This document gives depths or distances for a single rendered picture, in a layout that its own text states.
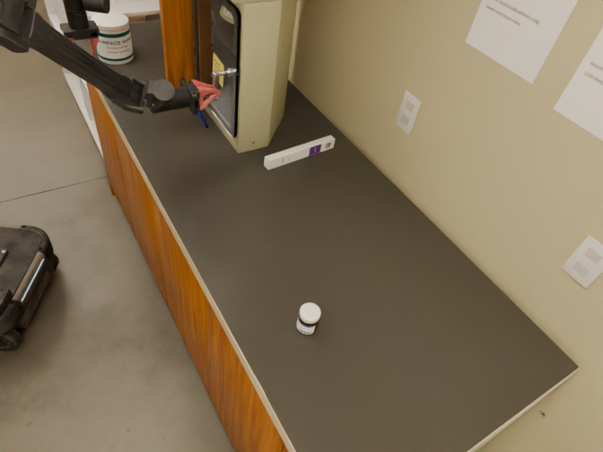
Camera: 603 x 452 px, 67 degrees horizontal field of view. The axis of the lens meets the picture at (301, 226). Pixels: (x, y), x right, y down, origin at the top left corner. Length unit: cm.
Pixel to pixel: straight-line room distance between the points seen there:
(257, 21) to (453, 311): 90
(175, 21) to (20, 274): 121
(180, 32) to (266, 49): 40
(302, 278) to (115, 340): 121
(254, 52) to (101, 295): 143
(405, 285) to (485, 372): 28
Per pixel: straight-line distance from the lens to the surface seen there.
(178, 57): 169
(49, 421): 209
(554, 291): 129
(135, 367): 211
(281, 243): 123
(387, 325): 114
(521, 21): 118
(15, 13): 108
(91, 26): 166
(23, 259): 224
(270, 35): 134
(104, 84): 125
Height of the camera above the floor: 186
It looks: 46 degrees down
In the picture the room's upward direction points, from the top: 11 degrees clockwise
